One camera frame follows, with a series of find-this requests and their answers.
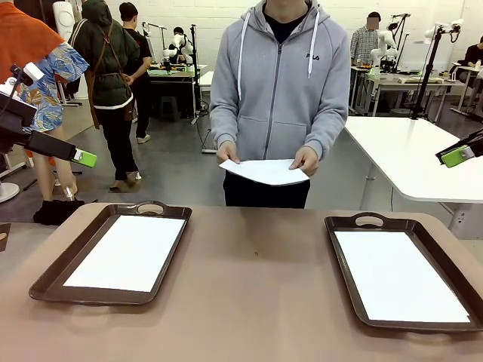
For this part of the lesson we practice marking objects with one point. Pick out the white A4 paper stack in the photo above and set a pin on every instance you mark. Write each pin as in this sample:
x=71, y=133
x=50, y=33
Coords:
x=264, y=171

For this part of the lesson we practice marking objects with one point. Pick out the desk with green items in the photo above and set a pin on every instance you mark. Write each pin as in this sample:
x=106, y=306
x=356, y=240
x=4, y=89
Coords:
x=170, y=73

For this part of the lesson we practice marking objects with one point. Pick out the brown flat board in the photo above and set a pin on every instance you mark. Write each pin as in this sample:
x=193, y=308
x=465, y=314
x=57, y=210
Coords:
x=4, y=237

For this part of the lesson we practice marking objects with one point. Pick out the person in green jacket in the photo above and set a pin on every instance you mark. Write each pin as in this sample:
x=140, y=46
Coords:
x=105, y=56

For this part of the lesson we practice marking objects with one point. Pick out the black stool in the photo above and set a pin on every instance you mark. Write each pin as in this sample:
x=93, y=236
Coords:
x=170, y=103

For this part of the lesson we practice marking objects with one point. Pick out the black bag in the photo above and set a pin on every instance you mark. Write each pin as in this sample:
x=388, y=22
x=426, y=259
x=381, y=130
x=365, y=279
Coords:
x=56, y=213

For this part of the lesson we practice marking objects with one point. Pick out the desk with wooden items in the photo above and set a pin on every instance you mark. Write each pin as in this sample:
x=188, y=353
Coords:
x=415, y=83

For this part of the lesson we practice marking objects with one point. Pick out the black pole stand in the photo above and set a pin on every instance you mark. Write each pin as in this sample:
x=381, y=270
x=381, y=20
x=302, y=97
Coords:
x=194, y=56

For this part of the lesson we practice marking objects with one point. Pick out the seated person at desk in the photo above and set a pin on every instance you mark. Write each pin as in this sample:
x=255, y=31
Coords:
x=473, y=56

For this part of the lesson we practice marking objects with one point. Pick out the person in black t-shirt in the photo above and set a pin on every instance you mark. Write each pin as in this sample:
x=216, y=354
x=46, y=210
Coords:
x=142, y=41

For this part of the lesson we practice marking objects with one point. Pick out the white tower fan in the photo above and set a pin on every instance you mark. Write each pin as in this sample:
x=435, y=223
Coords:
x=64, y=19

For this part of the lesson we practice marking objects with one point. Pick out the white robot on stand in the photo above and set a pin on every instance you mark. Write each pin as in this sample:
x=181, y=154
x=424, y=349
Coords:
x=445, y=28

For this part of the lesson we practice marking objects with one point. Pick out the person in plaid shirt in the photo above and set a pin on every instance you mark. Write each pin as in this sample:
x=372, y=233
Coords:
x=362, y=41

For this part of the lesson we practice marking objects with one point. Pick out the person's left hand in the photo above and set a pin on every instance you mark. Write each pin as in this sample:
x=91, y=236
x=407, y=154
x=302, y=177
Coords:
x=307, y=160

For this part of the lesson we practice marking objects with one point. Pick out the white table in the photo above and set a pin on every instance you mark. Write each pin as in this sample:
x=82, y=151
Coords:
x=415, y=158

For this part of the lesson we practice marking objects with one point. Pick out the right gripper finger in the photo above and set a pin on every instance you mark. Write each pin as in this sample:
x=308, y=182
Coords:
x=454, y=159
x=466, y=140

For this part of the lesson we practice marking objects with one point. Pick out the seated person in black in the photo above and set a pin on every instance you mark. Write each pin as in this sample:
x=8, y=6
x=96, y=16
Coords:
x=178, y=31

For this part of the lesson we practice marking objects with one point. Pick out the person in grey hoodie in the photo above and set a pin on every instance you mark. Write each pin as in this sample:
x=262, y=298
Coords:
x=279, y=105

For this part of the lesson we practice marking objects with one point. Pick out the white A4 paper sheet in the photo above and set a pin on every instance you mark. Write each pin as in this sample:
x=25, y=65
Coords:
x=124, y=252
x=396, y=275

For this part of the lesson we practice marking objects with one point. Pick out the white round stand base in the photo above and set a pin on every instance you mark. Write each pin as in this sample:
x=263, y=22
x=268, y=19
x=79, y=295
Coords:
x=7, y=192

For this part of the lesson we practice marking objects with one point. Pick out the person's right forearm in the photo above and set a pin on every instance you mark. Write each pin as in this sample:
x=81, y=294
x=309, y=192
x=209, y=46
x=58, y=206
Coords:
x=224, y=128

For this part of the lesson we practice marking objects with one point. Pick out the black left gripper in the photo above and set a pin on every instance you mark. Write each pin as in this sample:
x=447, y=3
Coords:
x=15, y=124

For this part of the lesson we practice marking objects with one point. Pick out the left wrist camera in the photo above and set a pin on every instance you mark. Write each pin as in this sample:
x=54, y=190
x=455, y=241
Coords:
x=30, y=73

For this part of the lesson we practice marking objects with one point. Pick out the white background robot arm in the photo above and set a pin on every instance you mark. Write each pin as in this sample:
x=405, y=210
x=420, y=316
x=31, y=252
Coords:
x=385, y=41
x=177, y=43

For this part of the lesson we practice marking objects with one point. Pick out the mannequin in floral clothes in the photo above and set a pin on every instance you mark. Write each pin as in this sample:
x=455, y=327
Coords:
x=22, y=37

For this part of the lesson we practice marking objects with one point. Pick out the black tripod stand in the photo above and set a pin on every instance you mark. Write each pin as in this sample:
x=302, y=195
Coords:
x=426, y=75

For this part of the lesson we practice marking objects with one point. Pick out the person's right hand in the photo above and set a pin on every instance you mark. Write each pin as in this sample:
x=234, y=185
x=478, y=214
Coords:
x=228, y=152

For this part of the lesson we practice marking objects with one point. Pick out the person's left forearm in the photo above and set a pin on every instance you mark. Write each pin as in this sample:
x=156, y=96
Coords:
x=328, y=132

